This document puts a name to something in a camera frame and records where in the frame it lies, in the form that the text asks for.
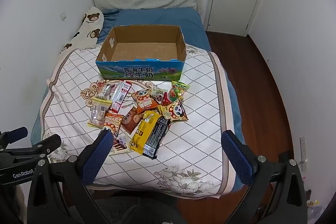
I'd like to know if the green candy packet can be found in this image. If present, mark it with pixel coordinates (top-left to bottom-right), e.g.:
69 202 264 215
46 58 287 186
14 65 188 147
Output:
169 81 190 102

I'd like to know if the orange biscuit packet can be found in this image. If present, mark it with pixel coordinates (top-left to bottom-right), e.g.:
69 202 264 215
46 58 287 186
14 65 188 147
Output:
104 112 124 134

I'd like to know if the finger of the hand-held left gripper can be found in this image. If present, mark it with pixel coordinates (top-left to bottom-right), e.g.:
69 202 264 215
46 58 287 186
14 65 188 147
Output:
0 127 28 147
0 134 62 161

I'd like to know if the white chocolate stick packet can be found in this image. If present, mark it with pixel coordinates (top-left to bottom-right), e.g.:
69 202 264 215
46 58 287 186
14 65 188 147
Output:
109 133 132 156

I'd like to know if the bear print bolster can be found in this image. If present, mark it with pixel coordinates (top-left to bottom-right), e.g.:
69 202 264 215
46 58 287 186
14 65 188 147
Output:
59 7 105 55

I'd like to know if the printed cardboard box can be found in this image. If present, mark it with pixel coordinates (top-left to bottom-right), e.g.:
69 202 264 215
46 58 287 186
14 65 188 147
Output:
95 25 187 81

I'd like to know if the white power strip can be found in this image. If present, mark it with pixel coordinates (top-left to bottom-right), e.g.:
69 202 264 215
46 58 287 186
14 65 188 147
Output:
299 137 308 172

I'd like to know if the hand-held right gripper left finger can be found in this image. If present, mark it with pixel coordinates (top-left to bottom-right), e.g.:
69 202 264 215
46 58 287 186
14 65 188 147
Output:
28 130 114 224

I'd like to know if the pale green cow packet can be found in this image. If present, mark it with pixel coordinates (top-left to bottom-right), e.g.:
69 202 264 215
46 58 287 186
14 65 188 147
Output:
152 88 168 104

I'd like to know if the small yellow snack packet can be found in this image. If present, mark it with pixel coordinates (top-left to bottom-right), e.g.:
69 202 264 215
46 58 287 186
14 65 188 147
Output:
157 105 171 118

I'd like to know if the blue bed sheet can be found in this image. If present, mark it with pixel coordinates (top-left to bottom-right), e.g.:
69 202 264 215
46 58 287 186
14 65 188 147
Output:
31 7 246 191

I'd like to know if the white floral printed blanket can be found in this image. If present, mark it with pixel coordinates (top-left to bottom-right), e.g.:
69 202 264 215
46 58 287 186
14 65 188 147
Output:
39 44 238 199

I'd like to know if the orange panda snack packet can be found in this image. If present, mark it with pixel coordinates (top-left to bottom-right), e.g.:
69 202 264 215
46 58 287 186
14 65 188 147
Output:
131 89 158 113
167 99 189 122

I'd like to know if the yellow and black snack packet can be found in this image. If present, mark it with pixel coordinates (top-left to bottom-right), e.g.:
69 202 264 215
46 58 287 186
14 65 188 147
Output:
130 110 162 155

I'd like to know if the brown snack packet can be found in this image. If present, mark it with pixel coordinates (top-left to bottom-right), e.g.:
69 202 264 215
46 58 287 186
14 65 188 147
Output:
121 107 145 134

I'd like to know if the clear yellow-edged snack packet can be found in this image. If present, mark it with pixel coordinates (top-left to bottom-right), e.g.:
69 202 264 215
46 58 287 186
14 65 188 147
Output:
87 97 112 128

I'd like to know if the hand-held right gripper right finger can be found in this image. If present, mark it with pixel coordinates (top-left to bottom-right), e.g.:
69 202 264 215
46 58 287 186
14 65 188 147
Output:
221 130 309 224

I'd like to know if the red and white snack packet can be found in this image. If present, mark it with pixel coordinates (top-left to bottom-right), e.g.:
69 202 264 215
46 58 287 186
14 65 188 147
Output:
110 80 133 113

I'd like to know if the clear grey snack packet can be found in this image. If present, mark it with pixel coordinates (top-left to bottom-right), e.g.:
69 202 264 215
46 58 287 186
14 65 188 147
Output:
96 82 117 100

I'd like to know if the red triangular snack packet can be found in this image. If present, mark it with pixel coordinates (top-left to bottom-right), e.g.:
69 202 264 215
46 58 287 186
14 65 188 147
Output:
160 93 173 106

